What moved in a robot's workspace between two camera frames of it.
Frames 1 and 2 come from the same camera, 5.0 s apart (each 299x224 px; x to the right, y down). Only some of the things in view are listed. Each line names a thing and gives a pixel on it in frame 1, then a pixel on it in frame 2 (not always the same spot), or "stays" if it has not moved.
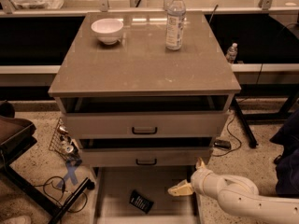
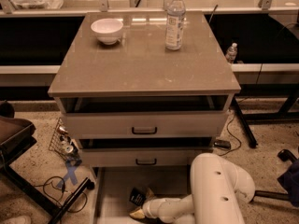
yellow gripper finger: (200, 163) -> (149, 195)
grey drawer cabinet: (144, 116) stays
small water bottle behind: (232, 53) stays
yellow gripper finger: (183, 189) -> (137, 214)
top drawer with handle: (143, 125) stays
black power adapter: (222, 144) stays
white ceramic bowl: (107, 30) stays
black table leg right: (251, 139) stays
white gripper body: (199, 181) -> (149, 207)
